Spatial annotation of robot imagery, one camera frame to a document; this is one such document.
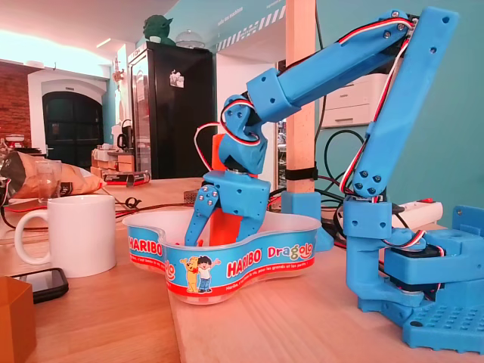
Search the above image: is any orange half-round block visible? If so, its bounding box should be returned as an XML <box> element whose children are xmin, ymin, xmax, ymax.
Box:
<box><xmin>209</xmin><ymin>133</ymin><xmax>262</xmax><ymax>247</ymax></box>

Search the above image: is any perforated metal box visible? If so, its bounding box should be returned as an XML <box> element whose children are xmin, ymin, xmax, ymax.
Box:
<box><xmin>184</xmin><ymin>187</ymin><xmax>207</xmax><ymax>205</ymax></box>

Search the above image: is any Haribo Dragolo candy tub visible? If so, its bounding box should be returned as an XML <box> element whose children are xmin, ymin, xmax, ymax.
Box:
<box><xmin>122</xmin><ymin>206</ymin><xmax>323</xmax><ymax>306</ymax></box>

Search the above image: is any red black flat box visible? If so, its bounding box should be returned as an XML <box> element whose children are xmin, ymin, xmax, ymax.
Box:
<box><xmin>101</xmin><ymin>169</ymin><xmax>152</xmax><ymax>187</ymax></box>

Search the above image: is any wooden drawer box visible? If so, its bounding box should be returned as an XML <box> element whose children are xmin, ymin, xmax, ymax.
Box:
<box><xmin>92</xmin><ymin>147</ymin><xmax>136</xmax><ymax>175</ymax></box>

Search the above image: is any black fridge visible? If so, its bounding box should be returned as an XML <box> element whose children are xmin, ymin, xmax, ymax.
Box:
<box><xmin>127</xmin><ymin>41</ymin><xmax>217</xmax><ymax>181</ymax></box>

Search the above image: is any black kettle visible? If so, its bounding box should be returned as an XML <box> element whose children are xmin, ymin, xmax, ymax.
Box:
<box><xmin>115</xmin><ymin>119</ymin><xmax>135</xmax><ymax>152</ymax></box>

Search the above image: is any light wooden base board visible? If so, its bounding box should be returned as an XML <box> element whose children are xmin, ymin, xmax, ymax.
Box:
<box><xmin>166</xmin><ymin>226</ymin><xmax>484</xmax><ymax>363</ymax></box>

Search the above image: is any white ceramic mug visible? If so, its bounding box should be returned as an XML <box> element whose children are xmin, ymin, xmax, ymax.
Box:
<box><xmin>14</xmin><ymin>194</ymin><xmax>117</xmax><ymax>279</ymax></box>

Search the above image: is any crumpled chips bag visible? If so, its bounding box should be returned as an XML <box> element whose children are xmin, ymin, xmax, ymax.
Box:
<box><xmin>0</xmin><ymin>150</ymin><xmax>107</xmax><ymax>200</ymax></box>

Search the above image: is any white printer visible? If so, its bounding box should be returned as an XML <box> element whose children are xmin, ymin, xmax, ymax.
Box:
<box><xmin>319</xmin><ymin>73</ymin><xmax>394</xmax><ymax>129</ymax></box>

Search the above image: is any dark arched door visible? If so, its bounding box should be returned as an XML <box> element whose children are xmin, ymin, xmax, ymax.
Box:
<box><xmin>42</xmin><ymin>91</ymin><xmax>104</xmax><ymax>167</ymax></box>

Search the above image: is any clear drinking glass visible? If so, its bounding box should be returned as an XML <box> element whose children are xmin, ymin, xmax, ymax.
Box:
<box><xmin>34</xmin><ymin>160</ymin><xmax>64</xmax><ymax>205</ymax></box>

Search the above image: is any glass dome cover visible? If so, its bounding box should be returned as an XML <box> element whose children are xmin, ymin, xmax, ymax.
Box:
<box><xmin>175</xmin><ymin>29</ymin><xmax>207</xmax><ymax>49</ymax></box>

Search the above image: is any white power strip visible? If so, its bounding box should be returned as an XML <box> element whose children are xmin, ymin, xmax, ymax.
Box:
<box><xmin>392</xmin><ymin>199</ymin><xmax>443</xmax><ymax>228</ymax></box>

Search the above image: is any black smartphone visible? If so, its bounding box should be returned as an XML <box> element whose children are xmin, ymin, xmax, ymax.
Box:
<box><xmin>11</xmin><ymin>267</ymin><xmax>70</xmax><ymax>304</ymax></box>

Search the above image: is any green Yoda figure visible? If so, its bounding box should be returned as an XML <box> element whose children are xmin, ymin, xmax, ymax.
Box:
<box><xmin>142</xmin><ymin>14</ymin><xmax>175</xmax><ymax>47</ymax></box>

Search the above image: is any red black braided cable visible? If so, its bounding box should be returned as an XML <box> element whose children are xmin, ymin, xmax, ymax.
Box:
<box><xmin>5</xmin><ymin>187</ymin><xmax>213</xmax><ymax>219</ymax></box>

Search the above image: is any blue post base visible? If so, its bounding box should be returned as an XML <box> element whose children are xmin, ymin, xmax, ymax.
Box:
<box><xmin>281</xmin><ymin>190</ymin><xmax>336</xmax><ymax>253</ymax></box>

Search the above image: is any black strap band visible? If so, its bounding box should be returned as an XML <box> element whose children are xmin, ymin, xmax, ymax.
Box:
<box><xmin>284</xmin><ymin>168</ymin><xmax>318</xmax><ymax>182</ymax></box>

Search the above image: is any wooden camera post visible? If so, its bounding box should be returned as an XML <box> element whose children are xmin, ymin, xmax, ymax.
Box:
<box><xmin>285</xmin><ymin>0</ymin><xmax>317</xmax><ymax>194</ymax></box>

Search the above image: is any blue printed bracket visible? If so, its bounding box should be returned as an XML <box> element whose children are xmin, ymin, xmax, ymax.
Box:
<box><xmin>451</xmin><ymin>206</ymin><xmax>484</xmax><ymax>239</ymax></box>

